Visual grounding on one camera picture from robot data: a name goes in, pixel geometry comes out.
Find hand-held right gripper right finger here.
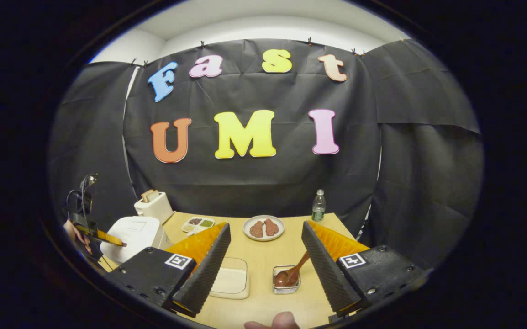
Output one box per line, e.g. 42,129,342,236
301,220,428,320

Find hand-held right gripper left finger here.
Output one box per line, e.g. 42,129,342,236
108,223,232,319

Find white rice cooker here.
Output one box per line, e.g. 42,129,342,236
100,216,173,264

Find clear box of rice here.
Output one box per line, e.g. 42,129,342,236
209,257,250,300

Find brown wooden spoon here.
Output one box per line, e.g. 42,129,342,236
274,250,311,287

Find metal wire chopstick holder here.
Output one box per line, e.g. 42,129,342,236
273,265,301,294

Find white divided dish with grains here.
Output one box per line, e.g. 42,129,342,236
181,217,215,235

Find clear water bottle green label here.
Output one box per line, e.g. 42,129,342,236
311,189,326,223

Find white toaster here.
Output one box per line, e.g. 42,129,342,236
134,190,174,224

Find white round plate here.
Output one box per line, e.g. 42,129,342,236
243,215,285,241

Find black backdrop cloth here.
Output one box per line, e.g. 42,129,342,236
49,39,483,270

